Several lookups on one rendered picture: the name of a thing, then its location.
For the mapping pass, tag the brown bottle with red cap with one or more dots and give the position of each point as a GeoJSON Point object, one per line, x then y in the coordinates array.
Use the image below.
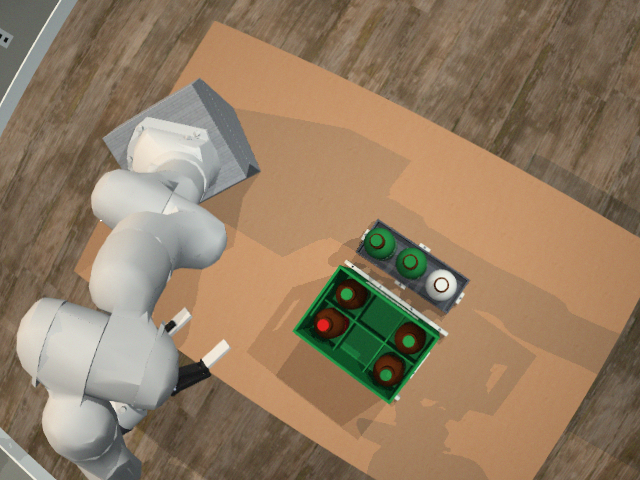
{"type": "Point", "coordinates": [332, 325]}

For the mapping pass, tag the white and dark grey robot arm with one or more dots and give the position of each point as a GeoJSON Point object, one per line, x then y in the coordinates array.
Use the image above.
{"type": "Point", "coordinates": [65, 346]}

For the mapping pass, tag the green bottle crate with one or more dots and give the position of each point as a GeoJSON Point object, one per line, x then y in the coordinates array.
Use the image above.
{"type": "Point", "coordinates": [358, 350]}

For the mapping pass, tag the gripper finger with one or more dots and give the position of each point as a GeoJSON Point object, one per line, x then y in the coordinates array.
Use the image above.
{"type": "Point", "coordinates": [205, 363]}
{"type": "Point", "coordinates": [178, 321]}

